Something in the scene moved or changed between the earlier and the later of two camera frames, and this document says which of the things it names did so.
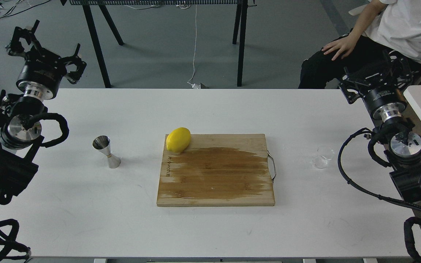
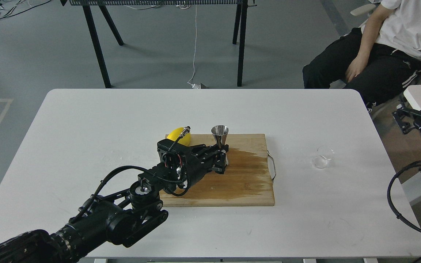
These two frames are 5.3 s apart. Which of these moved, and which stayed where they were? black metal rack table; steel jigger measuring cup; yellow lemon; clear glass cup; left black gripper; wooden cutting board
Moved: steel jigger measuring cup; left black gripper
Stayed: clear glass cup; wooden cutting board; yellow lemon; black metal rack table
